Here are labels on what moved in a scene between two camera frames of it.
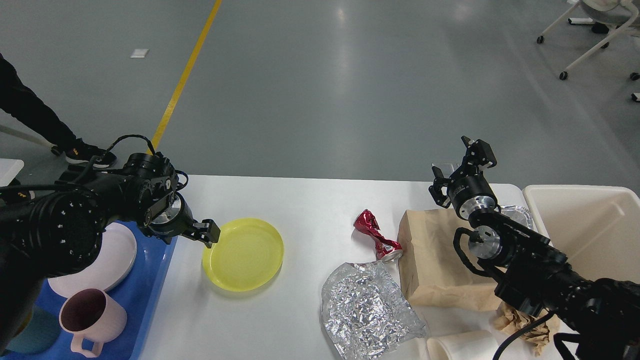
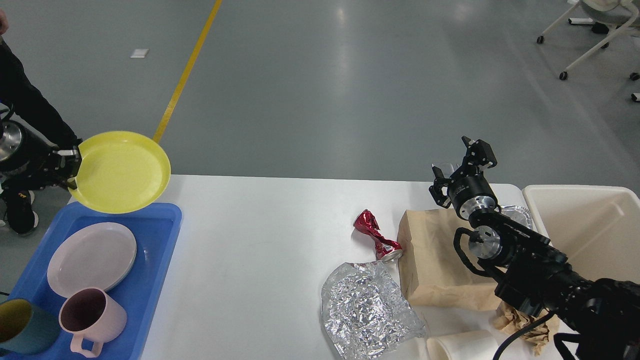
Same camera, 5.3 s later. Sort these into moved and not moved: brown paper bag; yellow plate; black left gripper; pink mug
Moved: yellow plate; black left gripper
Not moved: pink mug; brown paper bag
